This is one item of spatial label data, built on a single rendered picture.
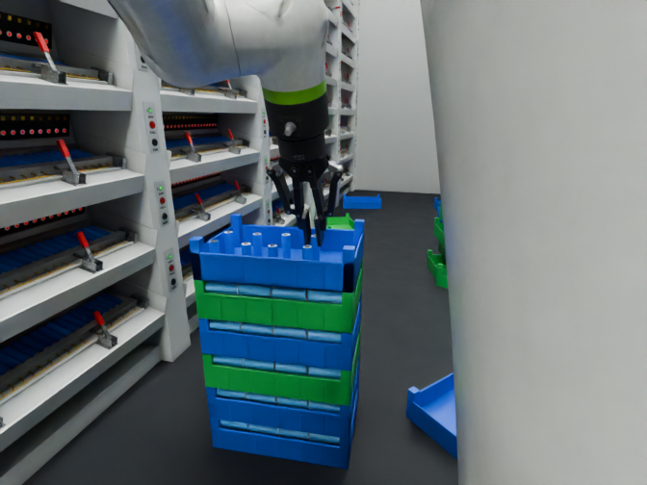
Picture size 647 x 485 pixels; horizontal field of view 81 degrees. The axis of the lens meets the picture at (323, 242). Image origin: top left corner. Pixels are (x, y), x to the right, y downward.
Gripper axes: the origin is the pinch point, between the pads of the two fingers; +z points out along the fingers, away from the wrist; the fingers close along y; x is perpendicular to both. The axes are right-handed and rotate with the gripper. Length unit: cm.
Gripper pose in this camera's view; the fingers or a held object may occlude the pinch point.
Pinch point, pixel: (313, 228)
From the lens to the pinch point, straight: 72.8
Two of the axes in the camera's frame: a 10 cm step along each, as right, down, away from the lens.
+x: 1.7, -6.8, 7.1
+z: 0.8, 7.3, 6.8
